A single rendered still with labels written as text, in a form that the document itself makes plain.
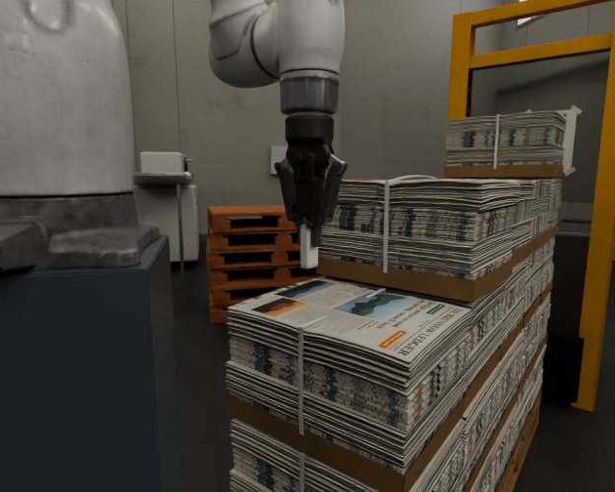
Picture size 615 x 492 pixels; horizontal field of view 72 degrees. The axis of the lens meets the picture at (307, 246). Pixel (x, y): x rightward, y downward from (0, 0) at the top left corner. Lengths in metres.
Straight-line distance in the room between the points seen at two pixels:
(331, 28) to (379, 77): 7.19
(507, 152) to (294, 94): 1.19
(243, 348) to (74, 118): 0.54
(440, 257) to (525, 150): 0.92
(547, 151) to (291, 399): 1.27
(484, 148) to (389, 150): 6.07
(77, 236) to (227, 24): 0.47
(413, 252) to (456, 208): 0.12
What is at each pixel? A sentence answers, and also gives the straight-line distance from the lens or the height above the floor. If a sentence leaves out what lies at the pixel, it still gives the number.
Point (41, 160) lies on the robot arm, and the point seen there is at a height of 1.08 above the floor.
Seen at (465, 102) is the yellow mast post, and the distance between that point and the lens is 2.34.
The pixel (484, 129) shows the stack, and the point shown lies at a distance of 1.75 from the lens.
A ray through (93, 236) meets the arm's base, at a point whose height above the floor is 1.02.
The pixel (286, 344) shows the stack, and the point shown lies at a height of 0.79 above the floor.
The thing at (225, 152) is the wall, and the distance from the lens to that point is 7.10.
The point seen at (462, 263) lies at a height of 0.91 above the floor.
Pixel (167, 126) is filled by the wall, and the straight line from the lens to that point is 7.15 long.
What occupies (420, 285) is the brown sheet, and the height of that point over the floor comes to 0.85.
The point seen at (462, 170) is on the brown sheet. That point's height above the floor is 1.09.
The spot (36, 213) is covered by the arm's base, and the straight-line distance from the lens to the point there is 0.40.
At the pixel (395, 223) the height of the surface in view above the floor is 0.98.
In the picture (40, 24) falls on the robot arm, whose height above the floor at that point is 1.19.
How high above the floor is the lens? 1.07
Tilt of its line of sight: 10 degrees down
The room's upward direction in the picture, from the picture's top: straight up
